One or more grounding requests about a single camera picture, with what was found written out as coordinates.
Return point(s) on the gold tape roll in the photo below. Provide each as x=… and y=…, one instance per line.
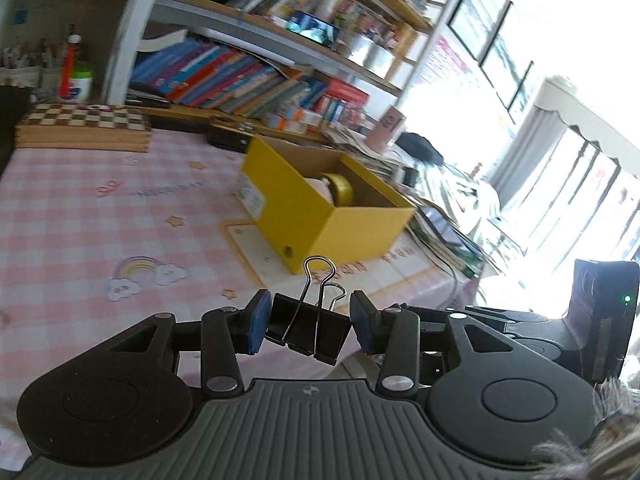
x=342, y=190

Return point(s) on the wooden chessboard box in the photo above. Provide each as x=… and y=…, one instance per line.
x=85, y=117

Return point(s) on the orange and white carton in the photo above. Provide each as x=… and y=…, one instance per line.
x=307, y=116
x=282, y=122

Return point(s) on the yellow cardboard box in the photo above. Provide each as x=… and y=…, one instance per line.
x=350, y=232

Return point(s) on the long row of leaning books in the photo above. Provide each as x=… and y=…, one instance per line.
x=225, y=75

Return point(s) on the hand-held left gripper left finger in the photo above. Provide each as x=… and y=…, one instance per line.
x=257, y=322

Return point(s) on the dark framed window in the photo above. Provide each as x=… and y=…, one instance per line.
x=492, y=20

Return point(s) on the pink cup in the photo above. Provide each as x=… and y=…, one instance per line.
x=387, y=127

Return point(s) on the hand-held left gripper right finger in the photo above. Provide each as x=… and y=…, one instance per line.
x=362, y=327

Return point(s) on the person's furry grey sleeve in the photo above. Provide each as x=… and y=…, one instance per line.
x=615, y=410

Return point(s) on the holder full of pens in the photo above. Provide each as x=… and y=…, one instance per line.
x=25, y=75

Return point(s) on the pink plush toy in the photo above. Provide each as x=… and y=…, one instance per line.
x=319, y=187

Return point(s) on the black charger plug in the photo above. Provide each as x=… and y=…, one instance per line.
x=410, y=176

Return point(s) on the pink checked cloth desktop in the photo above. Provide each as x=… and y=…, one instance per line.
x=125, y=210

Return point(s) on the black hat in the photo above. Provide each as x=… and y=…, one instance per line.
x=420, y=146

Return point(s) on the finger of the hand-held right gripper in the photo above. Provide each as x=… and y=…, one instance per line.
x=487, y=316

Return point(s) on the white framed wooden bookshelf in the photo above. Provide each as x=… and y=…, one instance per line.
x=135, y=20

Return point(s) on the set of red books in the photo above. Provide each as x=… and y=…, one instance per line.
x=345, y=92

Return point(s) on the red and white pen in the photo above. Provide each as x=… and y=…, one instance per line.
x=70, y=60

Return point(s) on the pile of books and papers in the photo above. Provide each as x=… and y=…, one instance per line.
x=465, y=195

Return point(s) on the white pen pot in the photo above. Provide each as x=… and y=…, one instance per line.
x=361, y=50
x=382, y=60

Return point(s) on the pale window curtain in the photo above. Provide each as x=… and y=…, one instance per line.
x=550, y=135

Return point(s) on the black binder clip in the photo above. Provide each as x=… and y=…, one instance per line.
x=305, y=325

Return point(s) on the stack of loose papers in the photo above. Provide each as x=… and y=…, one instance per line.
x=370, y=157

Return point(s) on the dark phone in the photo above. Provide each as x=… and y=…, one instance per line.
x=442, y=225

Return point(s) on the alphabet wall poster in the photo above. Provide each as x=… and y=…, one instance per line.
x=445, y=65

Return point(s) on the dark brown box with bolts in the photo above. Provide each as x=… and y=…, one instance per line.
x=225, y=137

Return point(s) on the white jar green lid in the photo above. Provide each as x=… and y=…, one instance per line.
x=77, y=87

